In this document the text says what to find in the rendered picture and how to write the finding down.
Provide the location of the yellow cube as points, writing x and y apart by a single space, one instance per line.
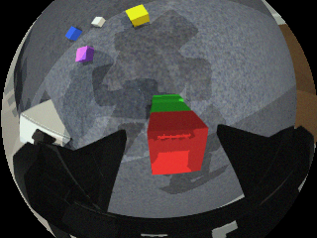
138 15

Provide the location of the blue block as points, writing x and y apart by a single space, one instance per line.
73 33

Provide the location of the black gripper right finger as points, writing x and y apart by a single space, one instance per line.
251 155

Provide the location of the green block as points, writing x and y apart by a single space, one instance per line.
169 107
166 98

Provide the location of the purple block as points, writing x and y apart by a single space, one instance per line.
84 54

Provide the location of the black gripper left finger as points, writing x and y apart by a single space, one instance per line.
92 168

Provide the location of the red block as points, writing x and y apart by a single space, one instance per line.
176 141

